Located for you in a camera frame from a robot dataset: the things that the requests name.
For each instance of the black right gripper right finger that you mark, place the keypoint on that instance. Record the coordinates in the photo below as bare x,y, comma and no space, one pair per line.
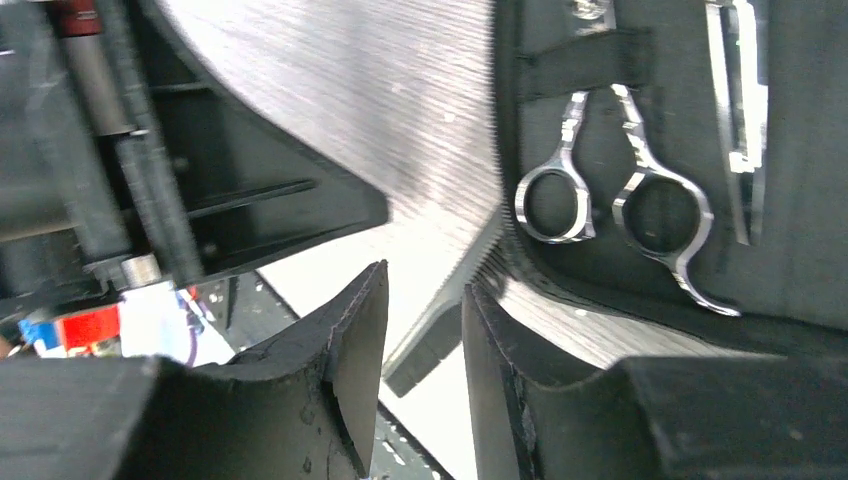
539,412

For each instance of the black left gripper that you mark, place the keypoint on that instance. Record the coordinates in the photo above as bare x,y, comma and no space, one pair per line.
124,160

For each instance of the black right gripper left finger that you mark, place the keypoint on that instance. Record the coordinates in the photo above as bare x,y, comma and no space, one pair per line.
299,405

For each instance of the black hair comb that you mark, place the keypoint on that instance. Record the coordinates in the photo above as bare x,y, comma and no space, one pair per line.
437,331

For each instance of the black zip tool case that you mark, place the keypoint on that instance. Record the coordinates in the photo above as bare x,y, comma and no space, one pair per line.
793,283

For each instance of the silver thinning scissors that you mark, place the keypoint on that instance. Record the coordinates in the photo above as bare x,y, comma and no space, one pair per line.
612,161

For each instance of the silver hair scissors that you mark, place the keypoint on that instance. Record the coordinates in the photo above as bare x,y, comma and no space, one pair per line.
737,34

